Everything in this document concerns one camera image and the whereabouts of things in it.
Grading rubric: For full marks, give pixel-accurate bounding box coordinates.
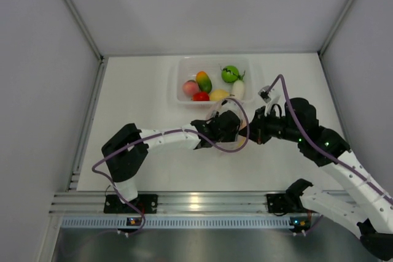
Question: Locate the green fake avocado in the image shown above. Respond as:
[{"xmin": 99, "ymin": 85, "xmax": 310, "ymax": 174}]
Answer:
[{"xmin": 195, "ymin": 71, "xmax": 212, "ymax": 93}]

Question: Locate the clear plastic perforated bin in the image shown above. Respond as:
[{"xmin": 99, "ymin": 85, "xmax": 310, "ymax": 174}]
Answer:
[{"xmin": 168, "ymin": 55, "xmax": 257, "ymax": 107}]

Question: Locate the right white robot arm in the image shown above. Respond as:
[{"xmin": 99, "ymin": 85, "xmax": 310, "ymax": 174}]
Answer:
[{"xmin": 239, "ymin": 98, "xmax": 392, "ymax": 261}]

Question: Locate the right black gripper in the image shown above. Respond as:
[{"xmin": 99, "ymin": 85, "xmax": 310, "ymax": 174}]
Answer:
[{"xmin": 239, "ymin": 105, "xmax": 303, "ymax": 145}]

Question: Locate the pink fake peach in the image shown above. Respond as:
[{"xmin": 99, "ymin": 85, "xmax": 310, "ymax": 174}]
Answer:
[{"xmin": 182, "ymin": 80, "xmax": 200, "ymax": 97}]

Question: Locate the clear zip top bag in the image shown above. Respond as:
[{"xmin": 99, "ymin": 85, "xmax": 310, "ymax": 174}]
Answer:
[{"xmin": 206, "ymin": 96, "xmax": 249, "ymax": 153}]

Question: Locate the pale yellow fake pear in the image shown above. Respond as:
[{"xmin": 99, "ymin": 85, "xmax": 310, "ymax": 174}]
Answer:
[{"xmin": 209, "ymin": 89, "xmax": 230, "ymax": 101}]

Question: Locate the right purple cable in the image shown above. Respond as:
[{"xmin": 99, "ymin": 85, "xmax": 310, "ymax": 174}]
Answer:
[{"xmin": 266, "ymin": 74, "xmax": 393, "ymax": 206}]

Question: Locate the red fake apple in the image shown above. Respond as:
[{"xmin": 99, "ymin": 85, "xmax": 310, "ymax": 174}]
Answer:
[{"xmin": 192, "ymin": 91, "xmax": 210, "ymax": 102}]

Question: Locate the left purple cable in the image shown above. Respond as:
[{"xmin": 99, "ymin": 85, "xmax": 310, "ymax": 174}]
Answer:
[{"xmin": 91, "ymin": 98, "xmax": 250, "ymax": 214}]

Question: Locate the white slotted cable duct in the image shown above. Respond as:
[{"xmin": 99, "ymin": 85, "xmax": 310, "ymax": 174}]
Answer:
[{"xmin": 61, "ymin": 216, "xmax": 307, "ymax": 229}]

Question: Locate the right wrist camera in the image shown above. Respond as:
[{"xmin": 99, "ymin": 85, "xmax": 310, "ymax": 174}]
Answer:
[{"xmin": 258, "ymin": 85, "xmax": 281, "ymax": 115}]

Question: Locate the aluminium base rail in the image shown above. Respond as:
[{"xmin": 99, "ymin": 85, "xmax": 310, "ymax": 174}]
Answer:
[{"xmin": 49, "ymin": 190, "xmax": 360, "ymax": 214}]

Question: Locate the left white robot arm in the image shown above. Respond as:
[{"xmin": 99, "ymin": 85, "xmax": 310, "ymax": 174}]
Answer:
[{"xmin": 101, "ymin": 110, "xmax": 242, "ymax": 213}]

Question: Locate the purple cable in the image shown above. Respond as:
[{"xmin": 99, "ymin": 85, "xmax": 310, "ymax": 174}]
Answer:
[
  {"xmin": 91, "ymin": 98, "xmax": 250, "ymax": 214},
  {"xmin": 266, "ymin": 74, "xmax": 393, "ymax": 206}
]

